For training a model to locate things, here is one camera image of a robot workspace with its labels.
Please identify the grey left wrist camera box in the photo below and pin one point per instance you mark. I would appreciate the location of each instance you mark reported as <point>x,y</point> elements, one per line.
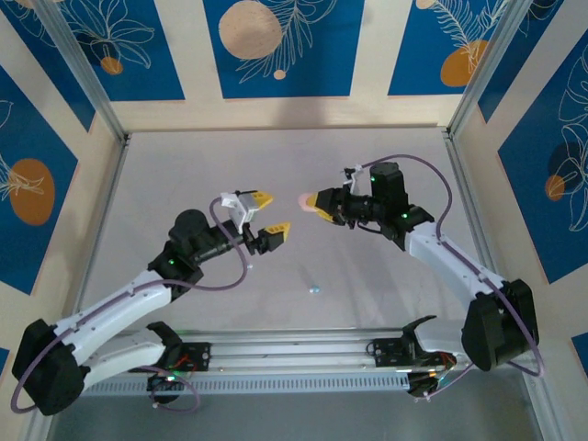
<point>247,209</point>

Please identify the aluminium frame post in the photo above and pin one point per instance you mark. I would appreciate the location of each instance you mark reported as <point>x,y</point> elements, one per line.
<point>484,69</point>
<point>82,73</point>

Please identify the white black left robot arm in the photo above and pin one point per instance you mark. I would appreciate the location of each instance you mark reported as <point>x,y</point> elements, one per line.
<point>115,305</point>

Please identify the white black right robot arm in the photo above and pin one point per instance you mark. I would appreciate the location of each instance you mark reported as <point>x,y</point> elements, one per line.
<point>445,257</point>

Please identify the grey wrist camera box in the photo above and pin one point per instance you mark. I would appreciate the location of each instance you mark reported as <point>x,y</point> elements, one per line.
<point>247,209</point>
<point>353,177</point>

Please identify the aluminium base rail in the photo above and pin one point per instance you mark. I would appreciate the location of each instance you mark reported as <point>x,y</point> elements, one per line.
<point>294,349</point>

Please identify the control circuit board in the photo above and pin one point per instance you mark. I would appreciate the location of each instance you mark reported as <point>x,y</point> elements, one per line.
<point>165,383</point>
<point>422,383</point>

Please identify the pink earbud charging case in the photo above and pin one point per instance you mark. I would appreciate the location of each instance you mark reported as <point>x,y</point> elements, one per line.
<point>304,201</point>

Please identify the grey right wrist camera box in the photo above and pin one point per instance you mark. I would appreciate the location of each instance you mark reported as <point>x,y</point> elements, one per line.
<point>353,177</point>

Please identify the aluminium table side rail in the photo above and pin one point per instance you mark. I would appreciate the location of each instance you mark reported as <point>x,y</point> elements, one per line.
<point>103,216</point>
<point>464,184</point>

